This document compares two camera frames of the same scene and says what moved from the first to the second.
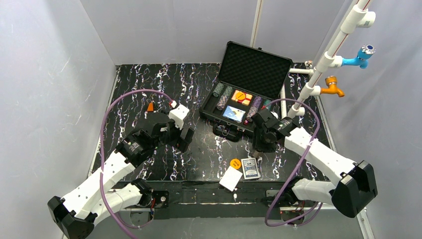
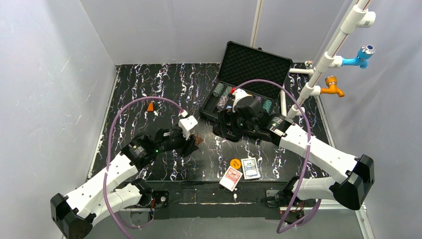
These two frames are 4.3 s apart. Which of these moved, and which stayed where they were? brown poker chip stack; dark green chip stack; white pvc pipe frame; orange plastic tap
Moved: brown poker chip stack
Stayed: dark green chip stack; orange plastic tap; white pvc pipe frame
